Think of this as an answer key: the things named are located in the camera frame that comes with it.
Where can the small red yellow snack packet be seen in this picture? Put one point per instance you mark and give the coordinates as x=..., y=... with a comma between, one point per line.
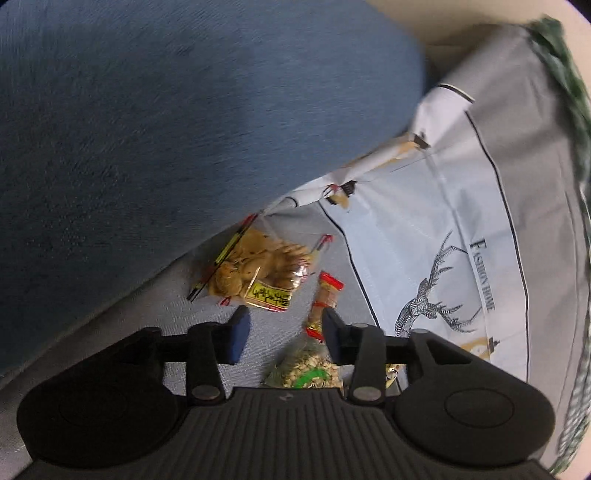
x=323, y=300

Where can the green label nut packet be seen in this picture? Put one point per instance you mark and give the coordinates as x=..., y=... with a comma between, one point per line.
x=300, y=369

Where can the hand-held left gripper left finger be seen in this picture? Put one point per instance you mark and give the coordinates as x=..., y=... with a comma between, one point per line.
x=238, y=334

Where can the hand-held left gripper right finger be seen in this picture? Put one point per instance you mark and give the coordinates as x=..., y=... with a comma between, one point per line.
x=331, y=337

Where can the green checked cloth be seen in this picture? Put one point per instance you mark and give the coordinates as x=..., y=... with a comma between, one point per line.
x=554, y=37

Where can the brown cookie bag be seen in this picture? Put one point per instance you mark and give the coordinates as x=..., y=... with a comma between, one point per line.
x=258, y=263

